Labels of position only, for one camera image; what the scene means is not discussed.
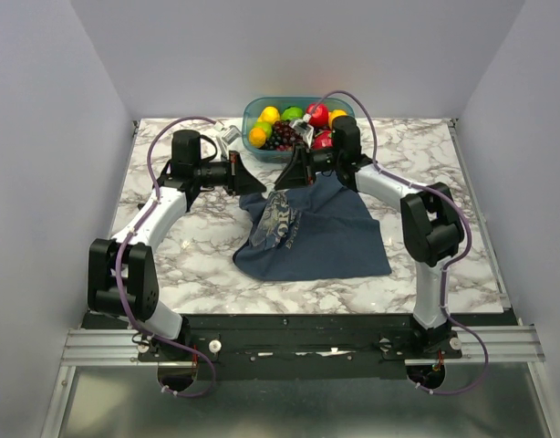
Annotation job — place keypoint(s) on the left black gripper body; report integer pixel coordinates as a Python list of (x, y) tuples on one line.
[(233, 172)]

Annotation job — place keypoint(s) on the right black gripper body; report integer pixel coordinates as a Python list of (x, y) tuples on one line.
[(309, 166)]

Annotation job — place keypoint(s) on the blue printed tank top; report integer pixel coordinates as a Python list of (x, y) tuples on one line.
[(322, 231)]

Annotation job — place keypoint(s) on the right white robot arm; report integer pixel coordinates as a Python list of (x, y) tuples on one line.
[(432, 229)]

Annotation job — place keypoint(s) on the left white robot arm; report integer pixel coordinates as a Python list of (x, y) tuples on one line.
[(122, 277)]

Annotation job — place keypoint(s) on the red pomegranate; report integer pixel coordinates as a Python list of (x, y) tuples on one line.
[(322, 140)]

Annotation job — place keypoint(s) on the dark grape bunch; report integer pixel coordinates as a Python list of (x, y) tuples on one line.
[(282, 138)]

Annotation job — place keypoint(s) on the orange fruit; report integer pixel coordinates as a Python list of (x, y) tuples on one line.
[(257, 137)]

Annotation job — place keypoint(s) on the light green fruit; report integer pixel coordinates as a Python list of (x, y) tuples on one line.
[(266, 127)]

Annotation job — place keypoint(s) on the red apple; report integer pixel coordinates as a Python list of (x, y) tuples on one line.
[(319, 115)]

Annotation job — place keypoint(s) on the green lime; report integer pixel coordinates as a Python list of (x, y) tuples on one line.
[(292, 113)]

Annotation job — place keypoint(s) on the yellow lemon left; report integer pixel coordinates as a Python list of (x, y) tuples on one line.
[(270, 114)]

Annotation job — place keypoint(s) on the yellow lemon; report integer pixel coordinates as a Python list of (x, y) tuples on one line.
[(270, 114), (334, 115)]

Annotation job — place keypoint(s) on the yellow lemon right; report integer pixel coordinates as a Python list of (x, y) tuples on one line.
[(334, 115)]

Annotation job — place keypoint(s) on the teal plastic fruit container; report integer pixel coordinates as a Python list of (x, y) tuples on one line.
[(253, 110)]

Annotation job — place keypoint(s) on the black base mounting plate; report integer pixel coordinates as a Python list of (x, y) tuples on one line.
[(217, 341)]

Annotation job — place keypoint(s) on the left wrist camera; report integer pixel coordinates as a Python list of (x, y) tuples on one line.
[(229, 139)]

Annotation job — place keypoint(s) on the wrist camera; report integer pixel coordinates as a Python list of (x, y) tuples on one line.
[(304, 129), (229, 139)]

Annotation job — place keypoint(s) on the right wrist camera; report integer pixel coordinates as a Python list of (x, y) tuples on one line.
[(304, 129)]

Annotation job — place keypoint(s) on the aluminium rail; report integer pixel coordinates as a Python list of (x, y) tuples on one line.
[(115, 347)]

